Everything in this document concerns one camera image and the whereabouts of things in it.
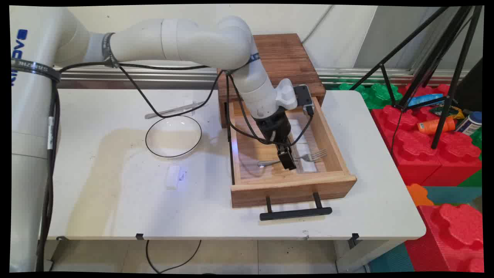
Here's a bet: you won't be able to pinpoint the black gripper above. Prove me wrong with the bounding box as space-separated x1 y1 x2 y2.
255 108 298 171

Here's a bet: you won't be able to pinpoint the silver fork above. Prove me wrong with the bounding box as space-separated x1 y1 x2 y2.
257 149 328 168

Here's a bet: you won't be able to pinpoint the silver table knife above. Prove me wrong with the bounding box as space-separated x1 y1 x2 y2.
145 101 205 119

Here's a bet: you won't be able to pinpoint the dark wooden cabinet box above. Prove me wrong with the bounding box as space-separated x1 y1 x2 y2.
216 33 327 129

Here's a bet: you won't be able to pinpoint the green foam building block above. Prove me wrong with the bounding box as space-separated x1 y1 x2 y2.
331 82 404 110

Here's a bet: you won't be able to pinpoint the white plate black rim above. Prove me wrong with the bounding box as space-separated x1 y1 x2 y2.
145 115 203 159

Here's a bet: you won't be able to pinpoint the white table leg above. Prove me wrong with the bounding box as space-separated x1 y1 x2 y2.
335 239 403 273

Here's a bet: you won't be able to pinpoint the red foam building blocks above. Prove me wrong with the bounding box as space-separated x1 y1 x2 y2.
370 84 483 187

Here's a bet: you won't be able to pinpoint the orange foam building block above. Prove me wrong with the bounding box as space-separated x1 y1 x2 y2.
406 183 435 207

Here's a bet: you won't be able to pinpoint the blue packet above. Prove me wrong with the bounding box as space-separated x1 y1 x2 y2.
405 93 444 108

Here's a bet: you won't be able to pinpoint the orange bottle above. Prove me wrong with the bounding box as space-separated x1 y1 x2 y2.
417 117 457 135

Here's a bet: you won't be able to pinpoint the green yellow snack packet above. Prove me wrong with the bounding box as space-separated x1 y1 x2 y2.
430 105 465 119

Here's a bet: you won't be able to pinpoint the black tripod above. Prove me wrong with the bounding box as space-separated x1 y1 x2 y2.
349 6 485 150

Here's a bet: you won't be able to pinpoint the red foam building block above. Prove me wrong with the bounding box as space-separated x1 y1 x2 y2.
404 203 485 273

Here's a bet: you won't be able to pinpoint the white bottle blue cap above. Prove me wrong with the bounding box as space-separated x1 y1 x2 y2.
455 111 483 136

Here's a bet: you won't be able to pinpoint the wooden drawer black handle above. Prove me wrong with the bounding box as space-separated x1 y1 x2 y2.
226 97 357 221

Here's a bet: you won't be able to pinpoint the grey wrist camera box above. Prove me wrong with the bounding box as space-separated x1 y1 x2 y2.
293 85 316 116

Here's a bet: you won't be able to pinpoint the aluminium rail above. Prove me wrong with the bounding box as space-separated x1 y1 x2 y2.
58 64 469 90

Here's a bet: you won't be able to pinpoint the black floor cable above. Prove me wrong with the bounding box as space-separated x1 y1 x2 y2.
145 240 202 274

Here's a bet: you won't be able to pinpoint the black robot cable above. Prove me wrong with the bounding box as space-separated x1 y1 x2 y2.
36 58 315 271

